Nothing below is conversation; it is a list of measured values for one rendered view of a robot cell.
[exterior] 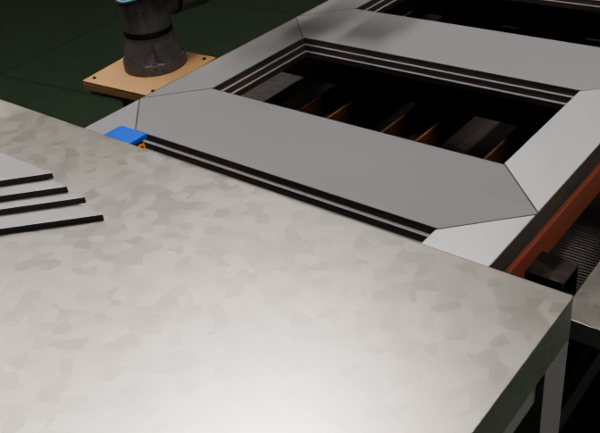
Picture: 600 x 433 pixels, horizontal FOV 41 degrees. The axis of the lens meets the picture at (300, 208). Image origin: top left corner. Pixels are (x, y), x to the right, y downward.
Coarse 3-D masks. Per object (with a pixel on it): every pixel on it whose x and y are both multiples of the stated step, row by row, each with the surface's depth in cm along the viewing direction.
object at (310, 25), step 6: (324, 12) 169; (330, 12) 168; (336, 12) 168; (342, 12) 167; (312, 18) 166; (318, 18) 166; (324, 18) 166; (330, 18) 165; (336, 18) 165; (300, 24) 164; (306, 24) 164; (312, 24) 163; (318, 24) 163; (324, 24) 163; (306, 30) 161; (312, 30) 160
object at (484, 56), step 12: (492, 36) 148; (504, 36) 148; (516, 36) 147; (528, 36) 147; (480, 48) 144; (492, 48) 144; (504, 48) 143; (516, 48) 142; (456, 60) 141; (468, 60) 140; (480, 60) 140; (492, 60) 139
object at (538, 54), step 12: (528, 48) 142; (540, 48) 141; (552, 48) 141; (564, 48) 140; (504, 60) 139; (516, 60) 138; (528, 60) 138; (540, 60) 137; (552, 60) 137; (492, 72) 135; (504, 72) 134; (516, 72) 134; (528, 72) 133; (540, 72) 133
